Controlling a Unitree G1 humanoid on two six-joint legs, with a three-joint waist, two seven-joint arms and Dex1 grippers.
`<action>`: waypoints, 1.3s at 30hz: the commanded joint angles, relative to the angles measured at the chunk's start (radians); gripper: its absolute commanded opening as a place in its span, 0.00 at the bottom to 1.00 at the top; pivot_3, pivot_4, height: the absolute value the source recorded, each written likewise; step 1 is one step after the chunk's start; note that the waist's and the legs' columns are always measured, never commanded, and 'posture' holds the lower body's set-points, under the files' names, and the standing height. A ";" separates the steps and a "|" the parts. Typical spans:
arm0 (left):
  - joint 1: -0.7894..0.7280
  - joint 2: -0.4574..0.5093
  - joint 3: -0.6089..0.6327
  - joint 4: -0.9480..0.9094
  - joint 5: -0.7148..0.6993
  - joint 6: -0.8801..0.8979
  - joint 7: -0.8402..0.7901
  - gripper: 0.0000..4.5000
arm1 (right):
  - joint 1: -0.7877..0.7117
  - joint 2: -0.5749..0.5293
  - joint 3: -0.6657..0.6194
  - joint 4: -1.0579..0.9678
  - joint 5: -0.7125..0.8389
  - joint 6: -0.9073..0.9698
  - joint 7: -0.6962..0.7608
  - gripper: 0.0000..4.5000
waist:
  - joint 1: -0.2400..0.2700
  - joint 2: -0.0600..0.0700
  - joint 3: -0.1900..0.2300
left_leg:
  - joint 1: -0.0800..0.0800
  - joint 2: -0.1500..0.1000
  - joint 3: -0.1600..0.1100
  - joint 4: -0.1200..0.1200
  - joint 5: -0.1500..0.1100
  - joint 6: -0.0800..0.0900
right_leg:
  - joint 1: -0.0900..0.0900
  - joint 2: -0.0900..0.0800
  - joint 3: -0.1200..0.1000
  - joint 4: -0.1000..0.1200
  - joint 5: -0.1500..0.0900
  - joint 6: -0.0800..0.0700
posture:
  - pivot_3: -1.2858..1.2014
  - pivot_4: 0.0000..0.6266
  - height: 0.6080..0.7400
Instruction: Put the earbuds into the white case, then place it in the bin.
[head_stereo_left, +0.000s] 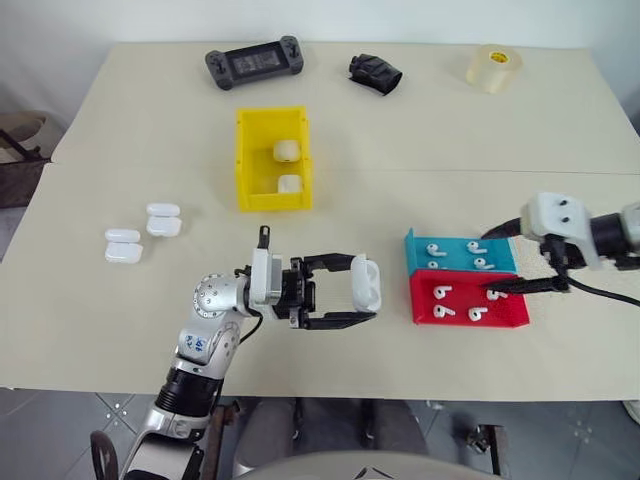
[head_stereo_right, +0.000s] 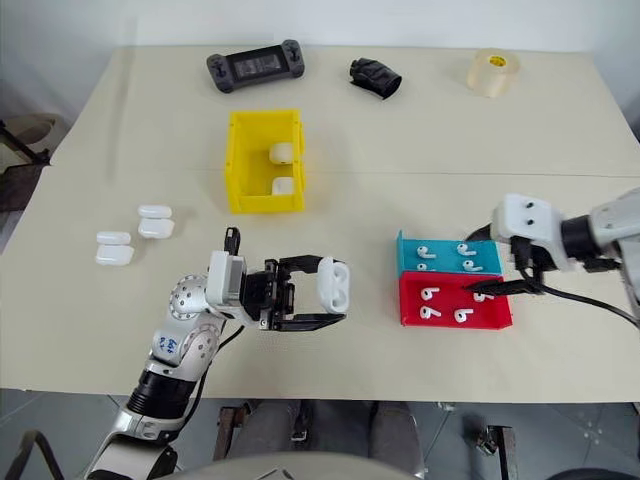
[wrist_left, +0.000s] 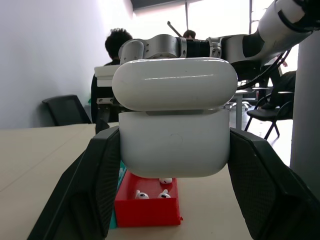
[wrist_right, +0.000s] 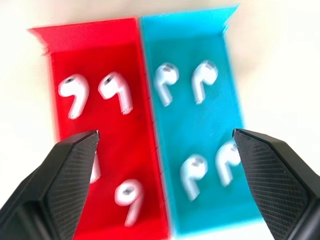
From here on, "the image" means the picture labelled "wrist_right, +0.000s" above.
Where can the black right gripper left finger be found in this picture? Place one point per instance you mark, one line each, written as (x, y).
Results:
(60, 185)

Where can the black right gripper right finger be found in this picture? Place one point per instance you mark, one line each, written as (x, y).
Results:
(275, 180)

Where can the white earbud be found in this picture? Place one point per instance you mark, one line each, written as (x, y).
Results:
(73, 92)
(116, 91)
(163, 80)
(130, 197)
(226, 162)
(94, 172)
(192, 175)
(203, 77)

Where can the red plastic tray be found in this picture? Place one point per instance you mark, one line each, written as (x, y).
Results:
(125, 140)

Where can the blue plastic tray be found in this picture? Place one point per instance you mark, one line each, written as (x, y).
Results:
(200, 125)

